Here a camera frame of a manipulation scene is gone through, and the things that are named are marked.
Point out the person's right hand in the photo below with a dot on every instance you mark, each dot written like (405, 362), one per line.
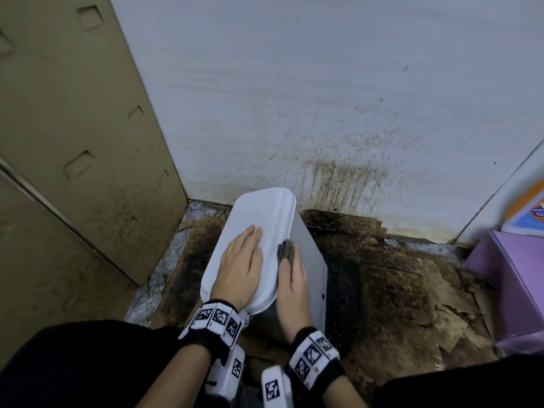
(293, 301)

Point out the person's left hand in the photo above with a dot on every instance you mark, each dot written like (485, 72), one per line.
(238, 271)

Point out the white lidded trash bin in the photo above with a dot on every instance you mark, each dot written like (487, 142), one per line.
(255, 233)

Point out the person's left forearm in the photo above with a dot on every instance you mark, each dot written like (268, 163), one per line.
(178, 380)

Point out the person's black clothing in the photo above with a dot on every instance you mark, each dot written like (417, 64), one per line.
(85, 365)

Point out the right wrist marker band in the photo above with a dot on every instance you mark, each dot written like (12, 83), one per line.
(306, 365)

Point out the wrist marker band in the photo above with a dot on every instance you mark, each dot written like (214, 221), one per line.
(216, 335)
(306, 365)

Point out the left wrist marker band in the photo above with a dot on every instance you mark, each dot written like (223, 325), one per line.
(216, 335)

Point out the stained brown cardboard sheet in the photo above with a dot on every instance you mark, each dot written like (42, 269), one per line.
(403, 301)

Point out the brown cardboard panel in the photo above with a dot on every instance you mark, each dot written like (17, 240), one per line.
(72, 165)

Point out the purple cardboard display box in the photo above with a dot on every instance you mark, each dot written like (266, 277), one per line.
(510, 280)

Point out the white bottle blue orange label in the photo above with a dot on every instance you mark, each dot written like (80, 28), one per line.
(525, 212)

